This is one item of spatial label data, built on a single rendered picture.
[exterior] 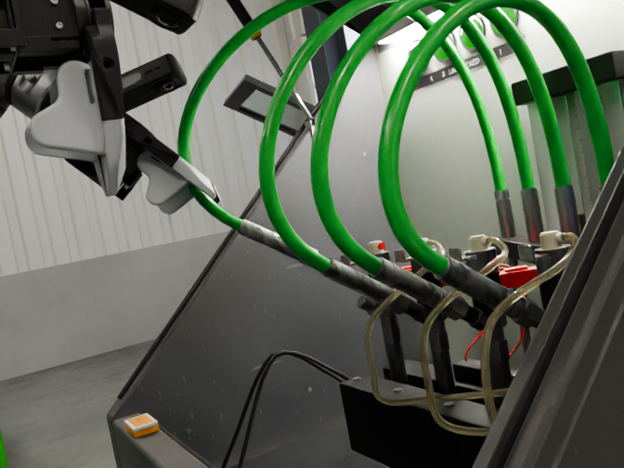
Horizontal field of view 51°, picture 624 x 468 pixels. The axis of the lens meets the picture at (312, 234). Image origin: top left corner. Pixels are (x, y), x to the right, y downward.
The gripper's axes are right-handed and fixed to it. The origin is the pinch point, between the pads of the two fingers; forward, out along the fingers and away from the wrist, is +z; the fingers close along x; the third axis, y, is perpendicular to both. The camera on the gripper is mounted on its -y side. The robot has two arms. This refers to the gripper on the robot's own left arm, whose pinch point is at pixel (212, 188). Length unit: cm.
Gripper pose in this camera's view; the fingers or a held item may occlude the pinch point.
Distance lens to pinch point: 74.0
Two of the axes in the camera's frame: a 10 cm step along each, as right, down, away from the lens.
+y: -5.9, 8.0, -1.1
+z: 8.1, 5.8, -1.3
